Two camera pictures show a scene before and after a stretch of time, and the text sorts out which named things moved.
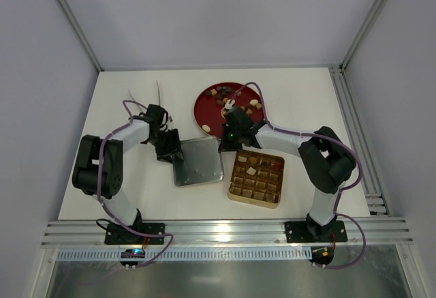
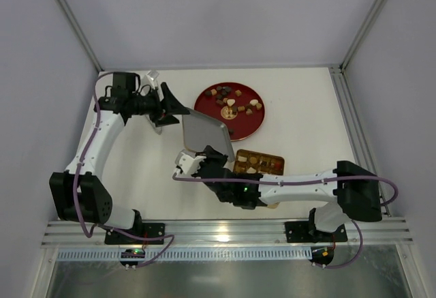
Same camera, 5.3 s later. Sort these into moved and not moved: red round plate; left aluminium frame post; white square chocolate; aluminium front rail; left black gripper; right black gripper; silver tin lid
Moved: right black gripper; silver tin lid; left black gripper
Not moved: left aluminium frame post; red round plate; white square chocolate; aluminium front rail
